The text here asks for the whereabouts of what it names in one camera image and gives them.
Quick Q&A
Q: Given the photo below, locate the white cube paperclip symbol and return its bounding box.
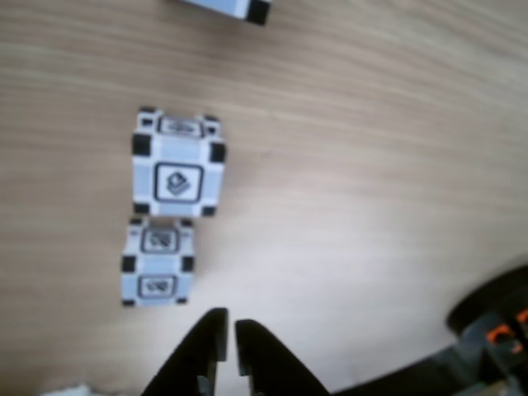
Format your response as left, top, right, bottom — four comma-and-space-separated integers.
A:
120, 217, 196, 309

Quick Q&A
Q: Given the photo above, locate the white cube stacked-sheets symbol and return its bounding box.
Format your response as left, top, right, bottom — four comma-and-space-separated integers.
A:
130, 106, 229, 219

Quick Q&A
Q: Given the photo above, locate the white cube lamp symbol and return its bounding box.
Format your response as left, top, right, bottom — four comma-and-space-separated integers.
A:
164, 0, 271, 26

